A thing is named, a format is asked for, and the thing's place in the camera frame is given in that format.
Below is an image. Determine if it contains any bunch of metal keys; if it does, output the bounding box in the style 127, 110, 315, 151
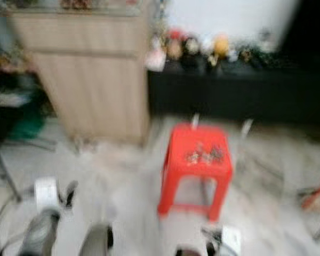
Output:
186, 144, 226, 165

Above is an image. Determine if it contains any grey robot right leg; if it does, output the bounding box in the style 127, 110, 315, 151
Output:
175, 246, 202, 256

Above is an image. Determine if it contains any grey robot leg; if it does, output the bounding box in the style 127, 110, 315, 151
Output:
175, 246, 202, 256
79, 223, 114, 256

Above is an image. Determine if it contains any grey robot left leg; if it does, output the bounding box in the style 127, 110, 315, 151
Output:
79, 223, 114, 256

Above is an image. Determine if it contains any black stand leg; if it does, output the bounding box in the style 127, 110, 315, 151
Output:
0, 149, 23, 203

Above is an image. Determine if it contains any green bag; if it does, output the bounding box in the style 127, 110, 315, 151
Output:
16, 109, 46, 140

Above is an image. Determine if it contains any dark bulky seat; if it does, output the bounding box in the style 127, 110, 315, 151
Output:
0, 88, 46, 150

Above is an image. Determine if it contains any red plastic stool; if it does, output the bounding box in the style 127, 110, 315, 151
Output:
157, 123, 234, 222

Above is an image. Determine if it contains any red orange object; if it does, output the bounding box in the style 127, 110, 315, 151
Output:
298, 176, 320, 214

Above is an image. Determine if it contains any light wooden cabinet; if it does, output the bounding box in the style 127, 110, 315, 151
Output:
10, 12, 151, 145

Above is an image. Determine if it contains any colourful flower bunch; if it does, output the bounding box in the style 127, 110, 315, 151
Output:
0, 49, 34, 75

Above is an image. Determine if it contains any black low sideboard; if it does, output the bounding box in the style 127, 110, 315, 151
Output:
147, 67, 320, 127

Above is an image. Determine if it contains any white pink small bag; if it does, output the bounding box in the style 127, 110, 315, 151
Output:
144, 35, 167, 73

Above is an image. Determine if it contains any red hat figurine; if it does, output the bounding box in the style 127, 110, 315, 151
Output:
166, 29, 186, 61

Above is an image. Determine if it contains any dark figurine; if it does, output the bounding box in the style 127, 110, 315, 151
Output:
183, 36, 202, 67

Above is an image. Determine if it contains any dark red ornament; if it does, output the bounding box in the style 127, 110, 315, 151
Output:
61, 0, 94, 10

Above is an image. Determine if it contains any green garland decoration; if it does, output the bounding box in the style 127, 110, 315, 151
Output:
232, 29, 286, 69

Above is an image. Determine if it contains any yellow figurine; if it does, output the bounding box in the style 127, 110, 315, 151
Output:
211, 34, 231, 67

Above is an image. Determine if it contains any black television screen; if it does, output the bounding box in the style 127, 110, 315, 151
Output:
280, 0, 320, 67

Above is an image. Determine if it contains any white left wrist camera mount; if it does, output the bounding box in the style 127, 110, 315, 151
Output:
34, 177, 59, 212

